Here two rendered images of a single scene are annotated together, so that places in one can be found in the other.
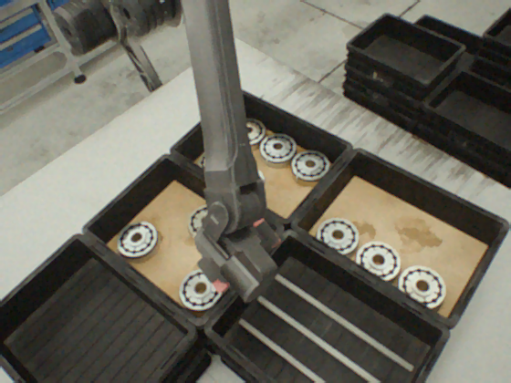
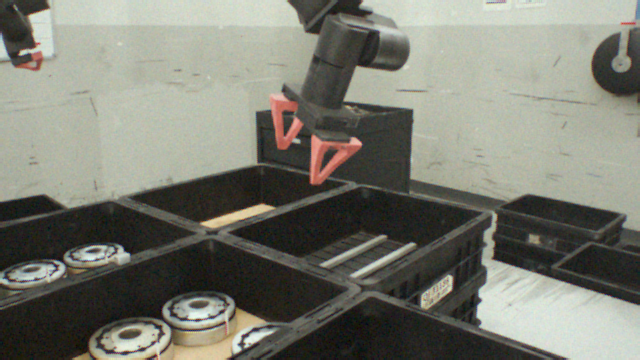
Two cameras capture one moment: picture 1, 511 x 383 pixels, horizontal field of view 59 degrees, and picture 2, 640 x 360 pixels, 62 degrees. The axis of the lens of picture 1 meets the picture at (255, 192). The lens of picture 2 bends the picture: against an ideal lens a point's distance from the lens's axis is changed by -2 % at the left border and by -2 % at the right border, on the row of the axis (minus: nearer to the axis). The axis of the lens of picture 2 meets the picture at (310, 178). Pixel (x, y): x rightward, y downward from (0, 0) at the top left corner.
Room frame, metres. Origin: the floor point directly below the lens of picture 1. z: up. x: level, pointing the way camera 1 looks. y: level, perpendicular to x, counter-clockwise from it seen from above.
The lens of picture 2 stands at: (0.43, 0.76, 1.23)
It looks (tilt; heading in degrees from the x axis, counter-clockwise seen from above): 15 degrees down; 266
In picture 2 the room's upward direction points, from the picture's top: straight up
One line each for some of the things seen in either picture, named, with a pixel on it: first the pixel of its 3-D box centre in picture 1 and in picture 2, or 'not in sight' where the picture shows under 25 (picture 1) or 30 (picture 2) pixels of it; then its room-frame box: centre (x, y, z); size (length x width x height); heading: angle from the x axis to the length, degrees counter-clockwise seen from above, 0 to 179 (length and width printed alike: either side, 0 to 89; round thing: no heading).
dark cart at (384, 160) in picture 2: not in sight; (334, 201); (0.13, -1.77, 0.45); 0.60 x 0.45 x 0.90; 39
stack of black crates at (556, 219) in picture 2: not in sight; (552, 265); (-0.65, -1.13, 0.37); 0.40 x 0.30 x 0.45; 129
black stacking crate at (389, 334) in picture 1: (322, 339); (362, 256); (0.28, -0.10, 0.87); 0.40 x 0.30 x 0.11; 45
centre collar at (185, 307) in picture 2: not in sight; (198, 305); (0.54, 0.06, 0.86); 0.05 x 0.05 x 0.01
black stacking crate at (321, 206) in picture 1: (393, 238); (243, 219); (0.50, -0.31, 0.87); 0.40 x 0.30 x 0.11; 45
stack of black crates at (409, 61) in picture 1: (395, 86); not in sight; (1.52, -0.70, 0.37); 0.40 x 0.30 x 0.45; 39
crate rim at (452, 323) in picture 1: (397, 227); (242, 195); (0.50, -0.31, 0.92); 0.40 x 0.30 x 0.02; 45
